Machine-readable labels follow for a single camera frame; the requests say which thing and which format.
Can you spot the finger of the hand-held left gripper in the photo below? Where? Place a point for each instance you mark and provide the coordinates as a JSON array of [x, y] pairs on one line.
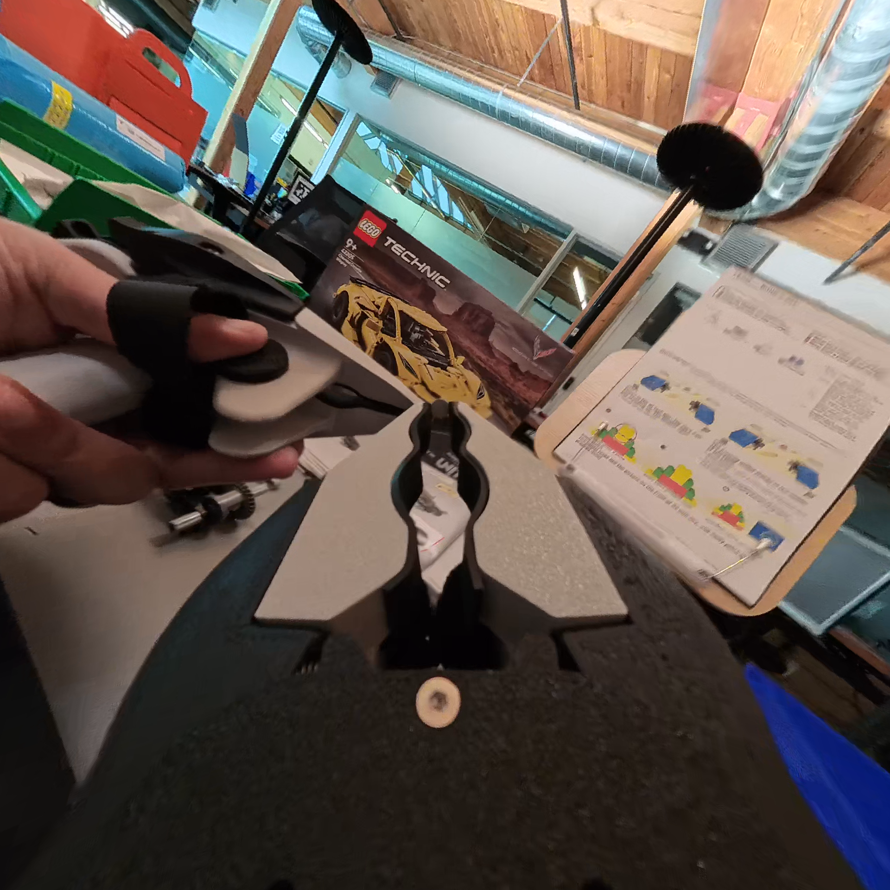
[[361, 368]]

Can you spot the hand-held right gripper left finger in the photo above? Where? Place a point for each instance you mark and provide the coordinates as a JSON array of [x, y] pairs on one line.
[[347, 542]]

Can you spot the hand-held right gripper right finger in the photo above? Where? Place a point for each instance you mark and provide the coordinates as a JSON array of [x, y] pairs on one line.
[[542, 549]]

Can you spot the grey lego differential gear assembly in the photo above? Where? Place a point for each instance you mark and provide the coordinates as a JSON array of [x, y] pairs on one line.
[[215, 511]]

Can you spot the lego instruction booklet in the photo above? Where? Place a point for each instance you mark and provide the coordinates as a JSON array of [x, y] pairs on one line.
[[438, 521]]

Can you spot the lego box yellow car print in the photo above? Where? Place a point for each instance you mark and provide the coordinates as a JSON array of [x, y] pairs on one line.
[[445, 313]]

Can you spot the person's left hand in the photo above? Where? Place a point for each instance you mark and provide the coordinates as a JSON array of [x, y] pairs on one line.
[[48, 299]]

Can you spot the green plastic bin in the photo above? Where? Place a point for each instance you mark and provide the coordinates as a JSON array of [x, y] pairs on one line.
[[76, 201]]

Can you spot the black white marker tag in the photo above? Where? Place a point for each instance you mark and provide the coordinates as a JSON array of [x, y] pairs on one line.
[[300, 188]]

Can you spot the blue wrapped roll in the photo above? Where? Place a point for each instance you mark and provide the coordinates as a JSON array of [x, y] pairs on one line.
[[90, 118]]

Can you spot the black pole stand round disc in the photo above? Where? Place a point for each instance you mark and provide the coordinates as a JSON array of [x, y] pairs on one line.
[[709, 167], [306, 111]]

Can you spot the red plastic case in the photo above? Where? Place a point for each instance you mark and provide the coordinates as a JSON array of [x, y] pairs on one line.
[[104, 55]]

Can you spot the printed instruction sheet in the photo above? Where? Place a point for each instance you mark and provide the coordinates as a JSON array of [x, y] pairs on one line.
[[765, 389]]

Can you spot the blue container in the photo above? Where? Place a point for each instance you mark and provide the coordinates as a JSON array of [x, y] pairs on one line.
[[827, 772]]

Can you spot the long silver air duct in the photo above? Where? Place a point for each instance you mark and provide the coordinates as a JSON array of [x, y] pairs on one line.
[[487, 97]]

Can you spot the grey wall vent grille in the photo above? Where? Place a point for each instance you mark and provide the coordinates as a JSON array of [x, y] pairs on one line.
[[740, 247]]

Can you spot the large silver air duct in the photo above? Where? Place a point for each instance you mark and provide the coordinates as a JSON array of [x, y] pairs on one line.
[[827, 125]]

